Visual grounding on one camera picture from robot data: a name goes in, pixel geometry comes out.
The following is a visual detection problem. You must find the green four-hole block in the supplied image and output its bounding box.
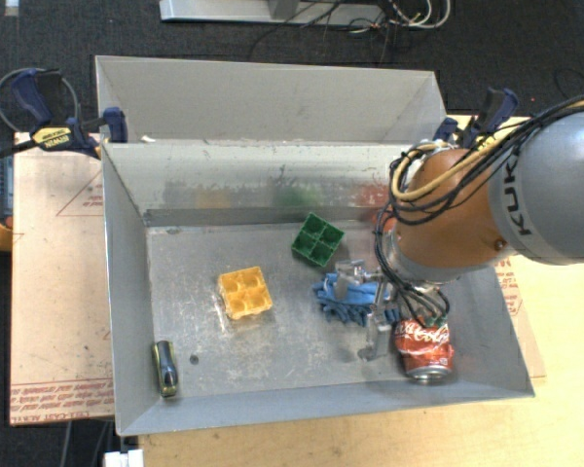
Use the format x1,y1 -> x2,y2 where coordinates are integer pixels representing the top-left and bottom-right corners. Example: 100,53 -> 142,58
290,211 -> 346,268

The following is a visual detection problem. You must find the red soda can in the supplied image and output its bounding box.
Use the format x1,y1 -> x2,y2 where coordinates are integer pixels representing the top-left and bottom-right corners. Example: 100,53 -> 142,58
393,319 -> 456,384

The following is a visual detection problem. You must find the grey metal bin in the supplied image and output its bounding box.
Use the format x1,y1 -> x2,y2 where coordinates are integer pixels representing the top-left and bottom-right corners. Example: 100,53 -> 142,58
94,54 -> 536,437

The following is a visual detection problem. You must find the yellow four-hole block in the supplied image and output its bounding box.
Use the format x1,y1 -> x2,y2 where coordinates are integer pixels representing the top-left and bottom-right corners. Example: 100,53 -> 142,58
217,266 -> 274,321

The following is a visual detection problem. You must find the brown cardboard board red print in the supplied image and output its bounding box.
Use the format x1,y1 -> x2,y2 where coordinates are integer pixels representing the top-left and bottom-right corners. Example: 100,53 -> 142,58
9,132 -> 549,427

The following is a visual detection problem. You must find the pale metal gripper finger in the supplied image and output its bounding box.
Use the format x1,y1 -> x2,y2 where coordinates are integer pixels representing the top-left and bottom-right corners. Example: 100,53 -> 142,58
357,306 -> 396,363
335,259 -> 371,304

